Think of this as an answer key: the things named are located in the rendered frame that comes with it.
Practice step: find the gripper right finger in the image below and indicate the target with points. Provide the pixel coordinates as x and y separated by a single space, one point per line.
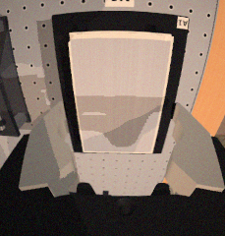
196 167

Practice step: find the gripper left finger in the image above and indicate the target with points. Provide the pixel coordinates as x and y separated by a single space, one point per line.
39 168

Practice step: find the white label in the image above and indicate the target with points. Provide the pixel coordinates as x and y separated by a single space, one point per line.
119 3

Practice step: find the grey rectangular base plate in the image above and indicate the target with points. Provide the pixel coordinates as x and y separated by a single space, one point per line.
31 32

